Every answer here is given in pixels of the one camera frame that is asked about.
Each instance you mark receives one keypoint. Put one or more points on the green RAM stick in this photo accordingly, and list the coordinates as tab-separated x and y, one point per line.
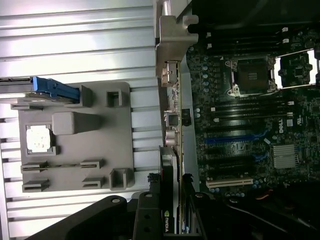
62	165

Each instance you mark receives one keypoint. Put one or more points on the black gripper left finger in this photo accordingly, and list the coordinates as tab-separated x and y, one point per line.
145	220

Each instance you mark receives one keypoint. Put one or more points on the silver CPU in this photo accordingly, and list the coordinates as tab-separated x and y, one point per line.
38	138

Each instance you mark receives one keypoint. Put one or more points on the silver chipset heatsink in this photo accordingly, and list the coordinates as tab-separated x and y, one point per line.
285	156

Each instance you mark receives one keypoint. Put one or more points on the CPU socket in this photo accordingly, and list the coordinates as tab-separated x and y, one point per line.
250	75

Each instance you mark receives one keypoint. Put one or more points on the grey plastic parts rack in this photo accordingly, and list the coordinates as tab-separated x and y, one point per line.
100	150

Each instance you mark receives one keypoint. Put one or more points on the black expansion slot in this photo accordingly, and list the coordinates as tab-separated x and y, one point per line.
230	161

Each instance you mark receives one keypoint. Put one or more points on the blue expansion slot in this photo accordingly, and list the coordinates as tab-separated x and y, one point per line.
230	140

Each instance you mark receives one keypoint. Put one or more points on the green Dell motherboard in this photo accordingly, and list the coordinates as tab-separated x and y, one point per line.
275	120

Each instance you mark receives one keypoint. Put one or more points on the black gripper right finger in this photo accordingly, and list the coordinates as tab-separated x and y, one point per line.
200	220

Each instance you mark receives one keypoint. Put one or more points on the open black PC case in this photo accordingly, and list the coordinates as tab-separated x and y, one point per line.
250	12

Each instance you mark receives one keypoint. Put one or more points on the black RAM slot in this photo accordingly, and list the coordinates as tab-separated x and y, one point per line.
247	32
247	43

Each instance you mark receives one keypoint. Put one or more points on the white expansion slot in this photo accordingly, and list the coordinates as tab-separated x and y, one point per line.
228	183

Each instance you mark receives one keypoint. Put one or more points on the metal socket cover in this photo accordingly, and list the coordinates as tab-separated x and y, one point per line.
295	54

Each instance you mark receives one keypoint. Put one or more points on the silver hard disk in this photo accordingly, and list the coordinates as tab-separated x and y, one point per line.
15	81

